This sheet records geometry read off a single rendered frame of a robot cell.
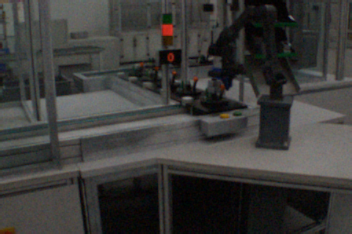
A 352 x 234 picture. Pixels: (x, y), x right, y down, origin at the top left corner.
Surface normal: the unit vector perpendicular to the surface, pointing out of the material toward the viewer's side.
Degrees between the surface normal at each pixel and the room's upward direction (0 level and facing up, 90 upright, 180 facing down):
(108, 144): 90
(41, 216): 90
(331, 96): 90
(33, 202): 90
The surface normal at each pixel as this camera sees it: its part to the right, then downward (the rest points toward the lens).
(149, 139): 0.46, 0.22
